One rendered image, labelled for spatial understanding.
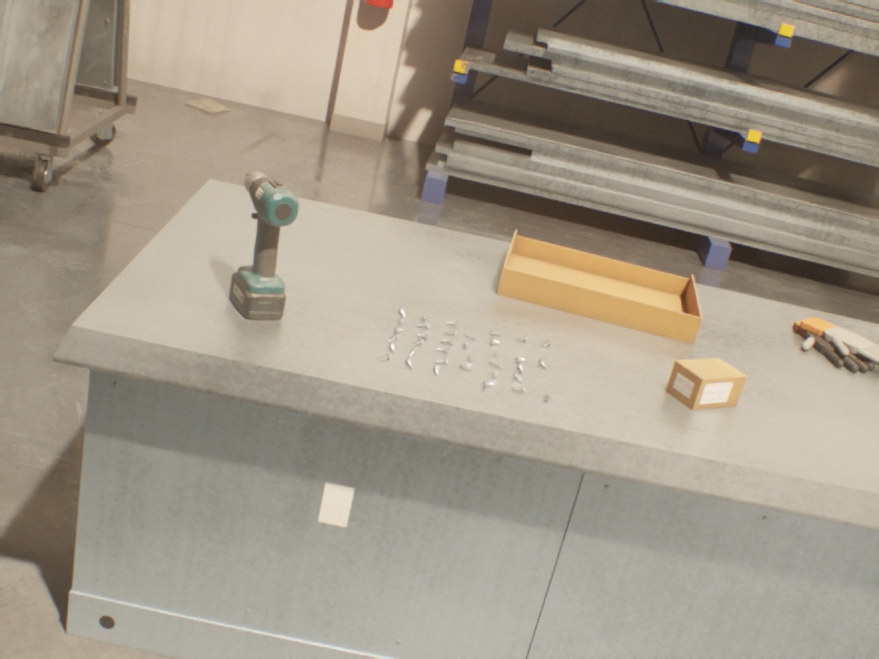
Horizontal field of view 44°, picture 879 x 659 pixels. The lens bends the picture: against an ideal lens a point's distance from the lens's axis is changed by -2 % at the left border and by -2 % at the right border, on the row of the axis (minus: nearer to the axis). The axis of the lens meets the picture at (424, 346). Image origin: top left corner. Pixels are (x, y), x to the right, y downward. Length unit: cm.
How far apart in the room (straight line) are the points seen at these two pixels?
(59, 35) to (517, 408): 304
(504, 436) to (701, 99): 384
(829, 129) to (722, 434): 377
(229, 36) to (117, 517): 490
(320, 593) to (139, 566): 33
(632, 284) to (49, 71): 264
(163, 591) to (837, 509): 118
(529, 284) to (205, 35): 464
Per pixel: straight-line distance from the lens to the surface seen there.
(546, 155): 539
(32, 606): 226
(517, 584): 198
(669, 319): 229
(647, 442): 182
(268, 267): 191
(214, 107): 637
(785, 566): 202
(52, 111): 446
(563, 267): 256
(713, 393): 201
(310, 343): 187
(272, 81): 661
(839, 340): 253
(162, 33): 677
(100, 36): 525
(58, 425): 285
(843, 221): 565
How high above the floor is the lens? 140
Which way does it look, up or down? 23 degrees down
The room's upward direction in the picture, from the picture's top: 13 degrees clockwise
